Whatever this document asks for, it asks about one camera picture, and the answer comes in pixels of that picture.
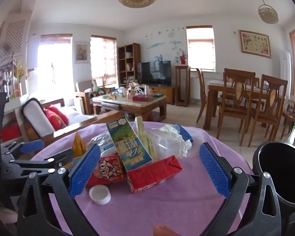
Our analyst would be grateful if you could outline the wooden dining table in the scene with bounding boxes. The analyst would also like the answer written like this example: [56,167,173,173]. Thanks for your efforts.
[204,79,286,131]

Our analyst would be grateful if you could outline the black flat television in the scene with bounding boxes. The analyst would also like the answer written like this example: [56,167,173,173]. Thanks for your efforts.
[137,61,172,87]

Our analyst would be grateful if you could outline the white bottle cap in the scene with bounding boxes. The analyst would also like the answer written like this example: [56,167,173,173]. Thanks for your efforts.
[89,185,112,205]

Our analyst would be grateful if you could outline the crystal pendant lamp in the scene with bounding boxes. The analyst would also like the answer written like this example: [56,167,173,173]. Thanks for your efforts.
[257,0,279,24]

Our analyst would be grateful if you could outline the small framed flower picture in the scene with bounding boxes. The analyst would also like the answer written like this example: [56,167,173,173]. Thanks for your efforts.
[75,42,89,64]

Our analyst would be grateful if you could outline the wooden bookshelf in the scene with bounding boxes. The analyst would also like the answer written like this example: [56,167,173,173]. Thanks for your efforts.
[117,43,141,88]

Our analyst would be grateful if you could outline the purple tablecloth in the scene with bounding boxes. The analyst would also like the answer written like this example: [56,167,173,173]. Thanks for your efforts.
[31,122,255,236]

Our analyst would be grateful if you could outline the tall wooden plant stand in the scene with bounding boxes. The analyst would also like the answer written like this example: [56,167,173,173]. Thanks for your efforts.
[174,65,191,107]

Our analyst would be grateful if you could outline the red cushion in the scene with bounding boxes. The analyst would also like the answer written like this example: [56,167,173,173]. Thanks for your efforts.
[44,106,69,131]

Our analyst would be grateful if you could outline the person's left forearm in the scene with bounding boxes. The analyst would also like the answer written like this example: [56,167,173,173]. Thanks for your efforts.
[0,198,18,227]

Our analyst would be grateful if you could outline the blue green milk carton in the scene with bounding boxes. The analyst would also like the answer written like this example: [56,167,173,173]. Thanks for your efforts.
[106,117,153,172]

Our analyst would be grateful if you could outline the red vase with plant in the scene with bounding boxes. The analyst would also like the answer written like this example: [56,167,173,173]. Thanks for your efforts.
[178,49,188,65]

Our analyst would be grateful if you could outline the pale yellow stick wrapper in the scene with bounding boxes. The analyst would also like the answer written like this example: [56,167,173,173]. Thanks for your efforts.
[134,116,159,161]

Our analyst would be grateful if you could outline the person's right hand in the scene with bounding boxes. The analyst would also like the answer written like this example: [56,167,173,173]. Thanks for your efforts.
[153,224,179,236]

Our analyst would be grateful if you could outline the wide floral framed picture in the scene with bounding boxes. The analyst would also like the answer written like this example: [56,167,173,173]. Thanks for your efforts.
[239,30,271,59]

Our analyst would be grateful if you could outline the blue tissue packet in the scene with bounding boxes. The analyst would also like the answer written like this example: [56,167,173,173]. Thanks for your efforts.
[173,124,194,143]

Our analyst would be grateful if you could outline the wooden sofa with white cushions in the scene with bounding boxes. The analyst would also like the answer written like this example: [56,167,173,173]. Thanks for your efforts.
[4,98,124,148]

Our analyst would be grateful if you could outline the white lattice panel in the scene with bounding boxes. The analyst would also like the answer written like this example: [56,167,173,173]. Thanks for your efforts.
[0,18,30,59]

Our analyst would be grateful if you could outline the clear plastic tray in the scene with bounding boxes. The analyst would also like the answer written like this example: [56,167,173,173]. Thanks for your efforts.
[147,128,185,159]

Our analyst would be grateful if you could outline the marble top coffee table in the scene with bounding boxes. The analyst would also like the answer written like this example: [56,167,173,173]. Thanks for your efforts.
[92,93,167,123]

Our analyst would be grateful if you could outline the black trash bin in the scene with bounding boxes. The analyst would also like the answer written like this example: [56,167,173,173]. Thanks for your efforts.
[252,141,295,236]

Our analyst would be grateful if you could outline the red cartoon drink carton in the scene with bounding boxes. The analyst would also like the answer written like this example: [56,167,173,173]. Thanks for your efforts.
[86,154,127,187]

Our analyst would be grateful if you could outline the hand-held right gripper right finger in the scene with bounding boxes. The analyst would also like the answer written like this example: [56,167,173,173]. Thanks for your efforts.
[199,142,289,236]

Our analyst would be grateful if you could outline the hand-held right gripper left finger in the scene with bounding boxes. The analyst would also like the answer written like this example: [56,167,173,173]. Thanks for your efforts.
[17,143,101,236]

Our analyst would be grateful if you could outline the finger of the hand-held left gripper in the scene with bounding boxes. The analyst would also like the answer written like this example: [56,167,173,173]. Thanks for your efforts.
[0,140,45,161]
[4,149,75,183]

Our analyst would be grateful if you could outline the wooden television stand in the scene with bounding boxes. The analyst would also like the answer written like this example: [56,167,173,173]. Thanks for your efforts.
[147,86,175,105]

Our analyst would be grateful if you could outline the white standing air conditioner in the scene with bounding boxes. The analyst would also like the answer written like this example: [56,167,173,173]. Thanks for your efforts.
[280,50,292,89]

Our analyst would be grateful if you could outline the white wall radiator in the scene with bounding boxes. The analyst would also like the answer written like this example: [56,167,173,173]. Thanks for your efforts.
[190,77,208,100]

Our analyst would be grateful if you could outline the red cloth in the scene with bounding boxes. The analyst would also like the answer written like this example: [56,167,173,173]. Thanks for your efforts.
[0,125,22,142]

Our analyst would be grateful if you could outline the dried flower branches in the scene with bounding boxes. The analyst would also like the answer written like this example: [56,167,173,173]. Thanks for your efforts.
[101,74,112,87]

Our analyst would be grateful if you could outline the wooden armchair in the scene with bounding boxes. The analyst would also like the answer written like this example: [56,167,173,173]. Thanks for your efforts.
[75,80,99,115]

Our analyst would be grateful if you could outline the silver foil packet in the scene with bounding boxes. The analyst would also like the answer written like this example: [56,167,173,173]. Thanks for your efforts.
[86,131,115,156]

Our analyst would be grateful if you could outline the white plastic bag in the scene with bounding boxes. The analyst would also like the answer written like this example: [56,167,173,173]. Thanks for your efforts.
[160,124,192,158]

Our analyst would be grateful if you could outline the orange snack packet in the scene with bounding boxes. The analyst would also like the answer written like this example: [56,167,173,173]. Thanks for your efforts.
[72,131,86,159]

